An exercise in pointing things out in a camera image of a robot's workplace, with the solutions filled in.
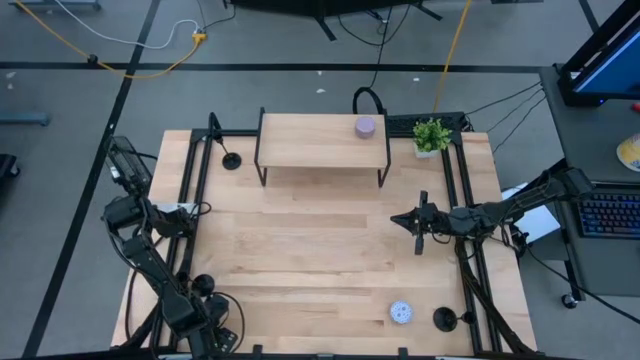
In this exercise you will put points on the green plant in white pot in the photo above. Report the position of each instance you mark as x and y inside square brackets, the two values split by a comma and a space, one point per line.
[431, 135]

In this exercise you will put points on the pink speckled candle holder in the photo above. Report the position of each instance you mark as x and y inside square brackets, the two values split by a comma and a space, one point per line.
[365, 127]

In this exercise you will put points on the black aluminium rig frame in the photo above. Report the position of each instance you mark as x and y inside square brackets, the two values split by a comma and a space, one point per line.
[240, 133]

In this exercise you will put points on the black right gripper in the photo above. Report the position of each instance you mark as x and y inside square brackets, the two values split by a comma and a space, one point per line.
[435, 222]

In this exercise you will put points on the yellow wipes canister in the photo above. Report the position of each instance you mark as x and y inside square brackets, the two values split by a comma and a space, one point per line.
[630, 152]

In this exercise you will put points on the large black monitor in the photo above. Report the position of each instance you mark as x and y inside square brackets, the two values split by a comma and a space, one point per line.
[610, 65]

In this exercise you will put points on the black mesh box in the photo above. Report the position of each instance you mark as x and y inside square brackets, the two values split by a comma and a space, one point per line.
[127, 165]

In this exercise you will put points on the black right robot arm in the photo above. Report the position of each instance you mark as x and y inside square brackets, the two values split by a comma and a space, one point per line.
[500, 210]

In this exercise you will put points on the white paper sheet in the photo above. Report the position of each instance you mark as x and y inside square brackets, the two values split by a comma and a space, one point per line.
[540, 222]

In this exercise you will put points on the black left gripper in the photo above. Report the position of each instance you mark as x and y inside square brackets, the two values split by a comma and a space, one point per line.
[225, 340]

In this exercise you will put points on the black caster wheel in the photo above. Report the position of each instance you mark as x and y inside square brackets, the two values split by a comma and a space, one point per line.
[569, 300]

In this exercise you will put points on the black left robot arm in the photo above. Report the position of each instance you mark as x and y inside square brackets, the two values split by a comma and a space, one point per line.
[155, 272]

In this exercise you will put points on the wooden shelf with black frame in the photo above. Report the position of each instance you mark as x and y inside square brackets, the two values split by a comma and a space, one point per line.
[310, 145]

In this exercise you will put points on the white blue-patterned candle holder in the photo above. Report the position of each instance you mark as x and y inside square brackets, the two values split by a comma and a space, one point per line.
[401, 312]

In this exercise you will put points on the black backlit keyboard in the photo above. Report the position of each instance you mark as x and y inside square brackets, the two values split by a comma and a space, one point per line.
[610, 215]

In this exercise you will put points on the dark grey desk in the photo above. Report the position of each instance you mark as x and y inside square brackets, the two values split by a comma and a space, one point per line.
[590, 140]

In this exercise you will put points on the grey table foot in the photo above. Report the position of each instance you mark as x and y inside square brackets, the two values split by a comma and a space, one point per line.
[25, 119]

